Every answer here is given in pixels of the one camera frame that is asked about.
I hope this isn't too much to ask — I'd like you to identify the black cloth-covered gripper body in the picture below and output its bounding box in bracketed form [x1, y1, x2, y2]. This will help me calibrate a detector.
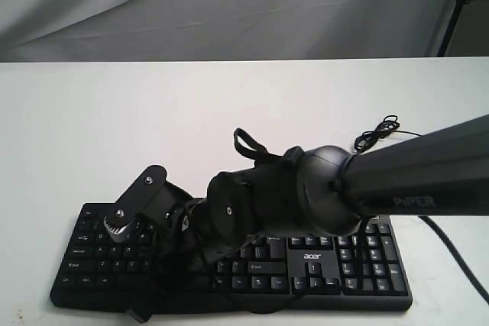
[147, 197, 218, 303]

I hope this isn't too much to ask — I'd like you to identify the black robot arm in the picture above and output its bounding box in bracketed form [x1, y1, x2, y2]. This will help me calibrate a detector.
[115, 116, 488, 323]

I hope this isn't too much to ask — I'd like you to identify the black stand pole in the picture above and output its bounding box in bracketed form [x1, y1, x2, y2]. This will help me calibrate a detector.
[436, 0, 471, 57]

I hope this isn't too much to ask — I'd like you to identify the black acer keyboard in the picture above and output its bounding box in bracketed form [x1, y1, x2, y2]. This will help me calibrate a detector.
[50, 203, 413, 315]

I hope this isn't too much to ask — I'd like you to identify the grey backdrop cloth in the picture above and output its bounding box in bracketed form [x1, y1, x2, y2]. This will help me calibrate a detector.
[1, 0, 456, 62]

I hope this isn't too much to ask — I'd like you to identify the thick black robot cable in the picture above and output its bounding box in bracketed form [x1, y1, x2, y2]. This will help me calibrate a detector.
[418, 215, 489, 304]

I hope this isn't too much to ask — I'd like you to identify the black USB cable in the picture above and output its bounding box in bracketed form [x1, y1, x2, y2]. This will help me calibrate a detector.
[353, 114, 425, 155]

